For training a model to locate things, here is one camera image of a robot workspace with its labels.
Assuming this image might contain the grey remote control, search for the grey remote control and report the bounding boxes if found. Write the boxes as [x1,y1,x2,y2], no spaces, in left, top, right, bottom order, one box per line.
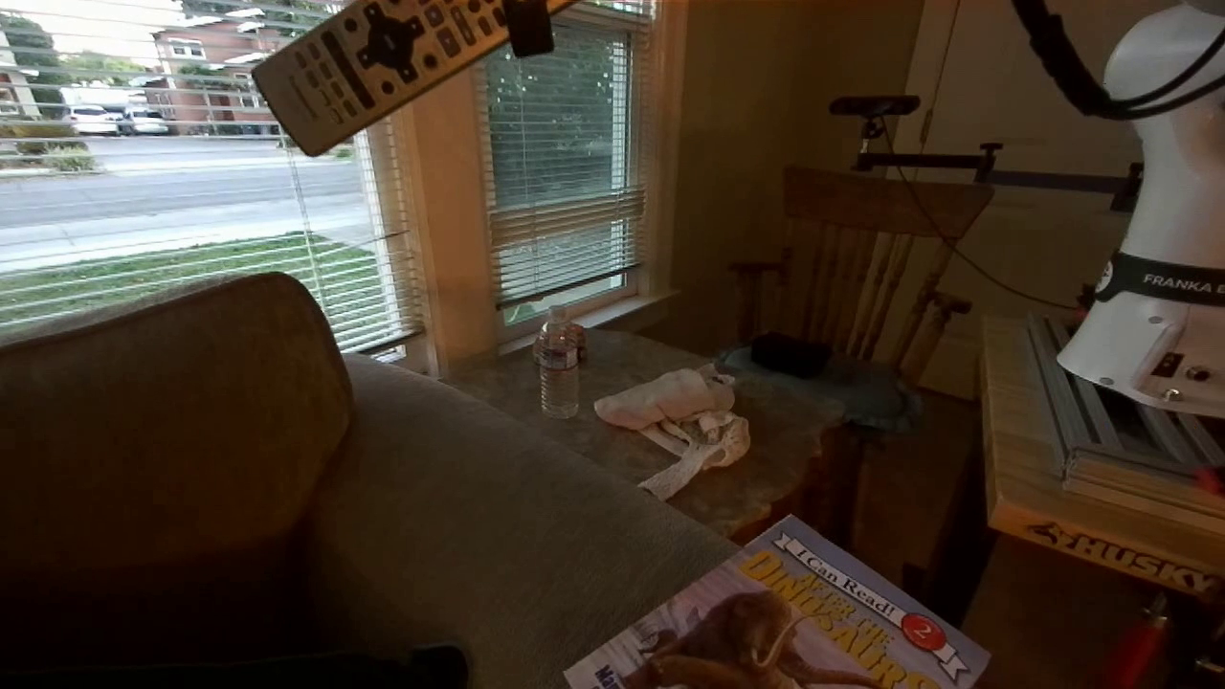
[249,0,584,160]

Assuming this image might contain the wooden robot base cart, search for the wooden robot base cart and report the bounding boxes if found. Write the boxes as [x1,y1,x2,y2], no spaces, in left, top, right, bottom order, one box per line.
[980,316,1225,600]

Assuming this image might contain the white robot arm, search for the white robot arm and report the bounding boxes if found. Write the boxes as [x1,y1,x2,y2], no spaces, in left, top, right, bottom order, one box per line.
[1011,0,1225,417]

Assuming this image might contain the clear plastic water bottle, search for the clear plastic water bottle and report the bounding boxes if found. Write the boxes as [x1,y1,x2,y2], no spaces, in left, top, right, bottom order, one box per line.
[536,311,584,417]

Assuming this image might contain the white window blinds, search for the white window blinds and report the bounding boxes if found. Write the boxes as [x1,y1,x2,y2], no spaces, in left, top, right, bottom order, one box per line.
[0,0,656,352]

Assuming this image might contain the white crocheted cloth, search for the white crocheted cloth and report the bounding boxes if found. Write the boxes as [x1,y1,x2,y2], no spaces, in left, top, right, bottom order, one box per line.
[592,369,752,501]

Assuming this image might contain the black object on cushion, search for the black object on cushion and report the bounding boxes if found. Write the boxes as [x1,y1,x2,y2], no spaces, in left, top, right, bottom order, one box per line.
[752,333,832,380]

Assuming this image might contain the wooden rocking chair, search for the wooden rocking chair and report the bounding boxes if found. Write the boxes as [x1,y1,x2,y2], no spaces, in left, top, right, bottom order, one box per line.
[733,168,992,384]

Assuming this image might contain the blue ruffled seat cushion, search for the blue ruffled seat cushion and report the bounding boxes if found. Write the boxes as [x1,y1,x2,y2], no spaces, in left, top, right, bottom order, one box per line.
[716,347,923,434]

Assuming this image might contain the olive green sofa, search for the olive green sofa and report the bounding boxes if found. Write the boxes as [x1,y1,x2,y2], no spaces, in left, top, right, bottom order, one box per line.
[0,272,733,689]

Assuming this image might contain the magazine with animal cover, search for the magazine with animal cover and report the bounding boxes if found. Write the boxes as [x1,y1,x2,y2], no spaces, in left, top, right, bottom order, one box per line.
[563,516,992,689]

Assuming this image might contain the black camera on clamp arm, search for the black camera on clamp arm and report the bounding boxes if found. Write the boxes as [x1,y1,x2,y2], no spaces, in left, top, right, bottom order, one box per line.
[826,87,1146,213]

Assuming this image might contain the red handled tool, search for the red handled tool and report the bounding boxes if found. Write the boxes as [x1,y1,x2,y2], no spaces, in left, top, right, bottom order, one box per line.
[1099,598,1170,689]

